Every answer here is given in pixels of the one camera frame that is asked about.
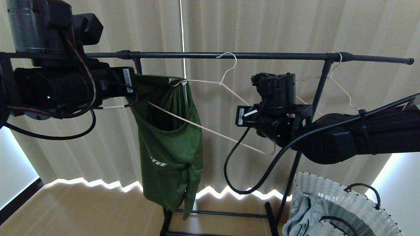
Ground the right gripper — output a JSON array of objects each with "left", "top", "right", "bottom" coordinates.
[{"left": 236, "top": 106, "right": 296, "bottom": 148}]

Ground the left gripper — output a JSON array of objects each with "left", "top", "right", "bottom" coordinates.
[{"left": 15, "top": 67, "right": 136, "bottom": 113}]

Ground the pink clothes hanger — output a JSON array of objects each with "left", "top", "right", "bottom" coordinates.
[
  {"left": 295, "top": 52, "right": 365, "bottom": 112},
  {"left": 148, "top": 52, "right": 277, "bottom": 156}
]

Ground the green sleeveless shirt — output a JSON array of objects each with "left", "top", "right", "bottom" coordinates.
[{"left": 126, "top": 74, "right": 204, "bottom": 221}]

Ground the black clothes rack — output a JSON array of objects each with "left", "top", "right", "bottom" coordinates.
[{"left": 84, "top": 50, "right": 414, "bottom": 236}]

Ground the white laundry basket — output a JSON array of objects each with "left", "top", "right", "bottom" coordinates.
[{"left": 284, "top": 172, "right": 404, "bottom": 236}]

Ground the pale grey garment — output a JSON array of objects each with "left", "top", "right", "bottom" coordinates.
[{"left": 282, "top": 190, "right": 328, "bottom": 236}]

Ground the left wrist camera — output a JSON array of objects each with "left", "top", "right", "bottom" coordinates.
[{"left": 46, "top": 0, "right": 104, "bottom": 46}]

